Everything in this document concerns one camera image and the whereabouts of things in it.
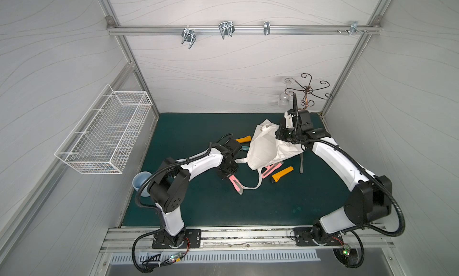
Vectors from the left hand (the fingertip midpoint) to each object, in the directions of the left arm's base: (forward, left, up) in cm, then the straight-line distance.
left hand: (235, 175), depth 88 cm
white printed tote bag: (+18, -17, -3) cm, 25 cm away
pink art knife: (-5, -1, -2) cm, 5 cm away
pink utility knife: (+5, -19, -3) cm, 20 cm away
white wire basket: (0, +52, +27) cm, 59 cm away
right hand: (+15, -19, +16) cm, 30 cm away
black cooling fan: (-32, -46, -7) cm, 56 cm away
